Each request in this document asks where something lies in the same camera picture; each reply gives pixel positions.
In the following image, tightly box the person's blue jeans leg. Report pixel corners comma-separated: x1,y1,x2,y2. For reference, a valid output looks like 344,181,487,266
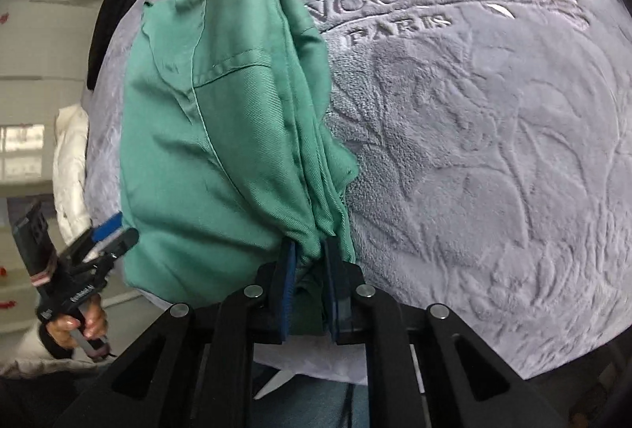
251,371,372,428

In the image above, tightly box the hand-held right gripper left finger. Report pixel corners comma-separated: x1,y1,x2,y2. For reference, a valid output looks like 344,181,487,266
52,243,300,428

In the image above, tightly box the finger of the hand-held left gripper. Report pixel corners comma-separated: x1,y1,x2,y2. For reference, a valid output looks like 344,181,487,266
88,211,124,247
98,227,140,263

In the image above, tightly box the person's left hand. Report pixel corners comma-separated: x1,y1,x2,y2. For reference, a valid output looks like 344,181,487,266
46,298,109,351

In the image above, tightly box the green garment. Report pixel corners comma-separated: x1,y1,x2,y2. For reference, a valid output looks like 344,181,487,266
120,0,359,336

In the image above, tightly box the grey embossed plush blanket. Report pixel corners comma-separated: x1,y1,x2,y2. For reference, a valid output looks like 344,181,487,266
81,0,627,382

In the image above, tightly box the white bed sheet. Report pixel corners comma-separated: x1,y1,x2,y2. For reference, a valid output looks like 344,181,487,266
254,343,367,402

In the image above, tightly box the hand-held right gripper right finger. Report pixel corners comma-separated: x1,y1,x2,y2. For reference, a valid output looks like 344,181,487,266
321,238,568,428

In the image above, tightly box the white puffy jacket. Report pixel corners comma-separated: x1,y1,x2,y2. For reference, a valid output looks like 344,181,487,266
51,103,96,247

